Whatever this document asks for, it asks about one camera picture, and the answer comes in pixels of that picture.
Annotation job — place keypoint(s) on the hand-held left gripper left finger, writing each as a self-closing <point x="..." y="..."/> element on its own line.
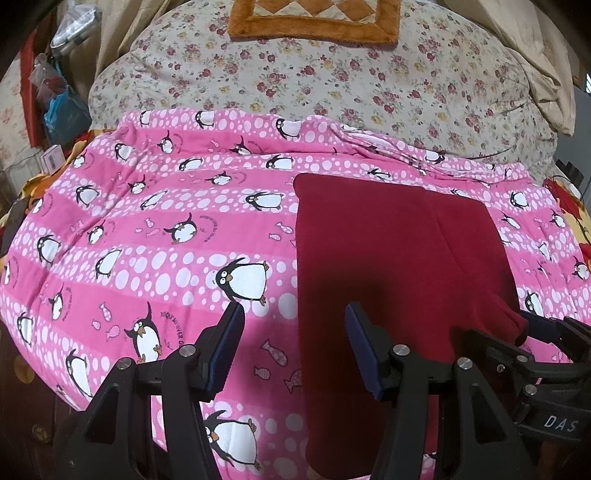
<point x="226" y="341"/>

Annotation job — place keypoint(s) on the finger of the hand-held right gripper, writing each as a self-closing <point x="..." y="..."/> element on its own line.
<point x="503" y="353"/>
<point x="538" y="326"/>

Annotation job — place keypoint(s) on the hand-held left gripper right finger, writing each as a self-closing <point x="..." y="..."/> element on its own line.
<point x="364" y="350"/>

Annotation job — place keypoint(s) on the dark red pants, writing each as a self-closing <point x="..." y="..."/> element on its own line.
<point x="392" y="254"/>

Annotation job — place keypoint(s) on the pink penguin print blanket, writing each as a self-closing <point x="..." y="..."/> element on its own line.
<point x="161" y="207"/>

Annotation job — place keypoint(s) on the black stand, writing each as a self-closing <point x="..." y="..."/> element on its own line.
<point x="570" y="175"/>

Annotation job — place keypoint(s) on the small labelled box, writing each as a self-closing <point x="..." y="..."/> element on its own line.
<point x="51" y="157"/>

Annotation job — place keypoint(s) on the floral quilt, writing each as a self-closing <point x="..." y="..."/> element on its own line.
<point x="323" y="83"/>

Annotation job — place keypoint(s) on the beige cloth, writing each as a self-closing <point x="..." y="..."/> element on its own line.
<point x="535" y="55"/>

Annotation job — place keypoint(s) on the blue plastic bag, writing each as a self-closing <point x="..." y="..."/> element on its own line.
<point x="64" y="115"/>

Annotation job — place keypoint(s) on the floral cloth cover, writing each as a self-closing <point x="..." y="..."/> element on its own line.
<point x="11" y="115"/>

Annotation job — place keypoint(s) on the clear plastic bag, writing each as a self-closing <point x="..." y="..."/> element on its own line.
<point x="46" y="78"/>

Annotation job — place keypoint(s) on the red wooden shelf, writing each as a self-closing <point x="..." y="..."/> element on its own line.
<point x="27" y="92"/>

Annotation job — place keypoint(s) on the orange bordered patchwork cushion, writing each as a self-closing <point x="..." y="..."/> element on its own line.
<point x="314" y="27"/>

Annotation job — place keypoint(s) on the beige curtain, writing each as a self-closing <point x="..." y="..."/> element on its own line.
<point x="124" y="23"/>

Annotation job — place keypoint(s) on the silver plastic bag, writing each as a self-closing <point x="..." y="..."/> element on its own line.
<point x="76" y="27"/>

